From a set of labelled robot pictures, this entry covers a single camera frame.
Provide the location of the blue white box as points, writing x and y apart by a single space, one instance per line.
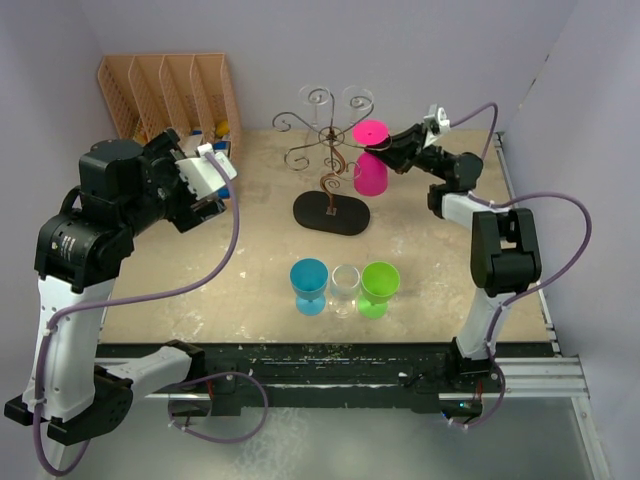
223 146

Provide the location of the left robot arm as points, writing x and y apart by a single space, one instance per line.
125 188

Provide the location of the yellow small object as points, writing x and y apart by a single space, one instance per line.
222 128

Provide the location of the metal wine glass rack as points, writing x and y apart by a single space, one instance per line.
324 210

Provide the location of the green plastic wine glass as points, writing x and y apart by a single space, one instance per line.
379 283

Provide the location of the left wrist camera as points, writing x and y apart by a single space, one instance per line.
200 174

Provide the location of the peach plastic file organizer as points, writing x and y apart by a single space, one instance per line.
148 93

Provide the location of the blue plastic wine glass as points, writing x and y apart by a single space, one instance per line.
309 278

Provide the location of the clear short wine glass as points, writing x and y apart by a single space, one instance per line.
359 101

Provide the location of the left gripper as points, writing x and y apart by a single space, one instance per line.
192 210

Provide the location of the pink plastic wine glass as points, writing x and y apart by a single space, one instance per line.
371 175

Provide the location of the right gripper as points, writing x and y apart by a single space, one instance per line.
395 157

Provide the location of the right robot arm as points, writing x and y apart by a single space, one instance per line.
504 252

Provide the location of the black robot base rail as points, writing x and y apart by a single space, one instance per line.
421 377

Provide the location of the clear tall flute glass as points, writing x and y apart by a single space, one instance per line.
315 96

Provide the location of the clear front wine glass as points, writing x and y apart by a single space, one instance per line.
344 289

